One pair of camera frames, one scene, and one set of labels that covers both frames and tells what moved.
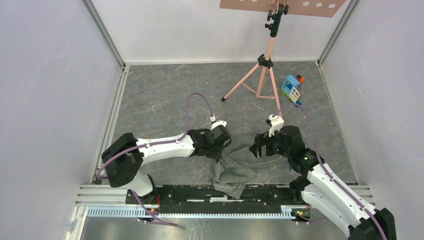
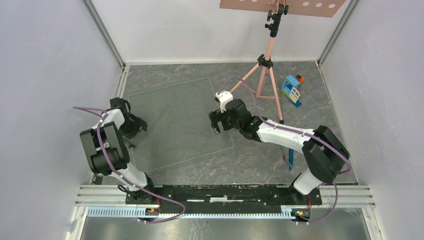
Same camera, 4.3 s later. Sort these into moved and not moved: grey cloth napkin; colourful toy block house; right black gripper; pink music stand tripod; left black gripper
Moved: right black gripper; left black gripper; grey cloth napkin
Not moved: pink music stand tripod; colourful toy block house
